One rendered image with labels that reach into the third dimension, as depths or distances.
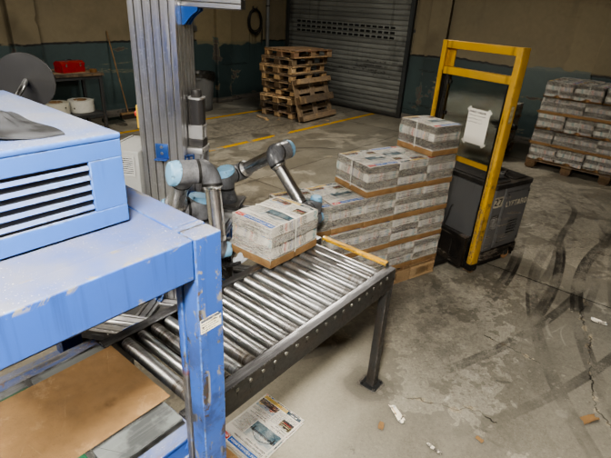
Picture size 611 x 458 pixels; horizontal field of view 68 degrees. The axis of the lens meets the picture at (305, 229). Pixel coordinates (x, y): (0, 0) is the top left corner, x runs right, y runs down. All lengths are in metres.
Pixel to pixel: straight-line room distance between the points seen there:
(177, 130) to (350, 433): 1.88
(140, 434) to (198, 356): 0.50
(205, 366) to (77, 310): 0.41
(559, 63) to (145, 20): 7.74
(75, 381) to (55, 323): 0.95
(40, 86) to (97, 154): 0.72
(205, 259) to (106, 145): 0.31
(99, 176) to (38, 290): 0.27
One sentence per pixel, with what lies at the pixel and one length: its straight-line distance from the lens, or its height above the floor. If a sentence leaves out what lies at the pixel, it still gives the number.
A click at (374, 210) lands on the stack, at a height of 0.72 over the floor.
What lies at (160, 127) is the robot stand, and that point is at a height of 1.37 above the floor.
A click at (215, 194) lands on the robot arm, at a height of 1.19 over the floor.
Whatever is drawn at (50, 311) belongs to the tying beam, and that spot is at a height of 1.52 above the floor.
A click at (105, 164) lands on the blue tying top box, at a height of 1.69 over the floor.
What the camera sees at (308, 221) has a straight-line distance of 2.43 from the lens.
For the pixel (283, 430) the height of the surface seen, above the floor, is 0.01.
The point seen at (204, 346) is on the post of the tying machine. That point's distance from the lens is 1.15.
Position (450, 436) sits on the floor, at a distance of 2.77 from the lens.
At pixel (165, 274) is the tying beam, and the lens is 0.98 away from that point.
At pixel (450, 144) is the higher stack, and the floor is 1.15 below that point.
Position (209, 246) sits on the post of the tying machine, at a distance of 1.02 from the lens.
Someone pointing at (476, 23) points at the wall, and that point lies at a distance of 9.77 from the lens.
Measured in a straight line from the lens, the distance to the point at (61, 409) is 1.75.
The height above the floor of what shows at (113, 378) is 0.80.
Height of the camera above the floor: 2.00
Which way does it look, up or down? 26 degrees down
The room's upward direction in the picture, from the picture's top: 4 degrees clockwise
